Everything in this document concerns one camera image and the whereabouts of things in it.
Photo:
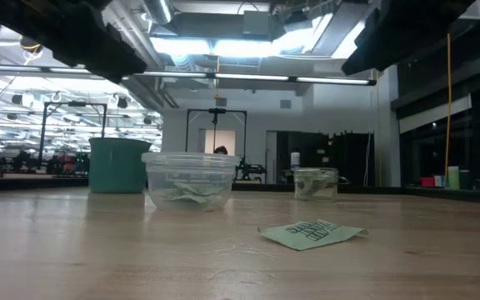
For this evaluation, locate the person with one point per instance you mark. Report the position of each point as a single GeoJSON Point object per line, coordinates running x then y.
{"type": "Point", "coordinates": [221, 150]}

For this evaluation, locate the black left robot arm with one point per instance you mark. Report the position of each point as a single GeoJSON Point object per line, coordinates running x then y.
{"type": "Point", "coordinates": [23, 16]}

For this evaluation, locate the dark green cup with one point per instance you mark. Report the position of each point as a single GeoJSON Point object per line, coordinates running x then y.
{"type": "Point", "coordinates": [466, 180]}

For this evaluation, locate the small glass jar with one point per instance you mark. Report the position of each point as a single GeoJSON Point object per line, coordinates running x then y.
{"type": "Point", "coordinates": [302, 173]}

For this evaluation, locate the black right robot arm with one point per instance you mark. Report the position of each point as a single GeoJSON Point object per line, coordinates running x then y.
{"type": "Point", "coordinates": [444, 16]}

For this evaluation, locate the black overhead light bar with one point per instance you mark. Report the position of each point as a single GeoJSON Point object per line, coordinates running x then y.
{"type": "Point", "coordinates": [248, 77]}

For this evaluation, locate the teal plastic cup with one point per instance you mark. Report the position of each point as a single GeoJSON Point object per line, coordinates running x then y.
{"type": "Point", "coordinates": [115, 166]}

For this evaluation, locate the white bottle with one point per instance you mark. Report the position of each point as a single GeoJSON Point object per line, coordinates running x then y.
{"type": "Point", "coordinates": [295, 160]}

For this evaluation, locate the black frame stand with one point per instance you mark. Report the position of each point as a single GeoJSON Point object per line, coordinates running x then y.
{"type": "Point", "coordinates": [215, 111]}
{"type": "Point", "coordinates": [43, 133]}

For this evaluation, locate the red box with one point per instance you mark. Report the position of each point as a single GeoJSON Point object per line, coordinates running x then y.
{"type": "Point", "coordinates": [427, 181]}

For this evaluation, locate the black background robot arm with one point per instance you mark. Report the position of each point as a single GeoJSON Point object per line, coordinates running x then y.
{"type": "Point", "coordinates": [250, 169]}

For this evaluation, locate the light green cup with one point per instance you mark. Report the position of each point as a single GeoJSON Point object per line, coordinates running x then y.
{"type": "Point", "coordinates": [453, 177]}

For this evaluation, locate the clear plastic container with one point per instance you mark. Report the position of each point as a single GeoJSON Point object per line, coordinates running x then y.
{"type": "Point", "coordinates": [190, 166]}

